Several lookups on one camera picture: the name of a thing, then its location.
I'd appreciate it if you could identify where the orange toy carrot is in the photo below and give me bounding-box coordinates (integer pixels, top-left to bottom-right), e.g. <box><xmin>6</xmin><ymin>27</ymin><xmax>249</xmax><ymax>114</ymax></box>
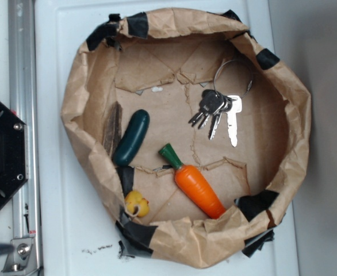
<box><xmin>159</xmin><ymin>143</ymin><xmax>226</xmax><ymax>219</ymax></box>

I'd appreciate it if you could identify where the brown paper bag bin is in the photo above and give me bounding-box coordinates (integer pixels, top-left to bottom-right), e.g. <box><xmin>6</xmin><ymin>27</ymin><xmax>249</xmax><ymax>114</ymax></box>
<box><xmin>61</xmin><ymin>8</ymin><xmax>311</xmax><ymax>269</ymax></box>

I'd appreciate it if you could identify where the dark green toy cucumber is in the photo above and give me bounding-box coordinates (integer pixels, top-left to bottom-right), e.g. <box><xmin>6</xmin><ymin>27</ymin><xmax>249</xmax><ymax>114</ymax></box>
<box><xmin>113</xmin><ymin>109</ymin><xmax>150</xmax><ymax>166</ymax></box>

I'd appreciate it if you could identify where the silver key bunch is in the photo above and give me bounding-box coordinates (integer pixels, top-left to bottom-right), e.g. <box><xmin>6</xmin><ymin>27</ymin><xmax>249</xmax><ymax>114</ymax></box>
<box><xmin>188</xmin><ymin>89</ymin><xmax>243</xmax><ymax>147</ymax></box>

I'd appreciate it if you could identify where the yellow rubber duck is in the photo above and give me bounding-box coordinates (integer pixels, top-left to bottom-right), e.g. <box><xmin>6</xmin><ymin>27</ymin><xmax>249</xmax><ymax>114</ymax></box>
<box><xmin>125</xmin><ymin>190</ymin><xmax>150</xmax><ymax>217</ymax></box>

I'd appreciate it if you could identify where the wire key ring loop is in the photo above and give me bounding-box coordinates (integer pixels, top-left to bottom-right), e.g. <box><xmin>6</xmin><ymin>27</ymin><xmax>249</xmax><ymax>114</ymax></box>
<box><xmin>213</xmin><ymin>59</ymin><xmax>255</xmax><ymax>99</ymax></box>

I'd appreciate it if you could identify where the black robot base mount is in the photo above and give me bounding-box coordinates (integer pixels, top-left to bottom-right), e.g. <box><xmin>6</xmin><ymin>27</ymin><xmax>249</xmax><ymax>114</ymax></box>
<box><xmin>0</xmin><ymin>101</ymin><xmax>28</xmax><ymax>210</ymax></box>

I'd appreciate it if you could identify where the aluminium extrusion rail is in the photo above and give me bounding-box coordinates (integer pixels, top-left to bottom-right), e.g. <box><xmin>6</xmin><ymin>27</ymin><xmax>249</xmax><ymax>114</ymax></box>
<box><xmin>8</xmin><ymin>1</ymin><xmax>43</xmax><ymax>275</ymax></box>

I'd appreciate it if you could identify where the metal corner bracket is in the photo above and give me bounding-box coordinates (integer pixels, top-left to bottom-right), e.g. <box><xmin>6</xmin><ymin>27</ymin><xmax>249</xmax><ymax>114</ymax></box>
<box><xmin>1</xmin><ymin>237</ymin><xmax>37</xmax><ymax>275</ymax></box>

